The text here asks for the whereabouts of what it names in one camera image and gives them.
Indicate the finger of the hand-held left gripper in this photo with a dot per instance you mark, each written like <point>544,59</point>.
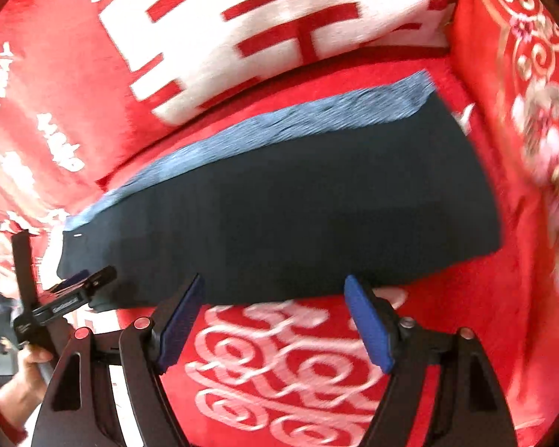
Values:
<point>73,280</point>
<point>101,277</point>

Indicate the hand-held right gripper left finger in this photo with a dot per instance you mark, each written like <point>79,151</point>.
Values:
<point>181,323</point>

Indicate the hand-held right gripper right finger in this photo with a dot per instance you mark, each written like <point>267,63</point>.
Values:
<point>368,323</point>

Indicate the dark pants with blue waistband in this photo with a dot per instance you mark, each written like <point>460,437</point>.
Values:
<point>284,219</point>

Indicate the person's left forearm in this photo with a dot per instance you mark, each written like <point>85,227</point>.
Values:
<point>0,416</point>

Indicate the person's left hand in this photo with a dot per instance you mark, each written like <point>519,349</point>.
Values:
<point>23,375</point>

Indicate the red printed sofa cover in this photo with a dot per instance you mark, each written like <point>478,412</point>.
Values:
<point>74,79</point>

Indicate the red embroidered cushion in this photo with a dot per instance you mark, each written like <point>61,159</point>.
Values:
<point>517,56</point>

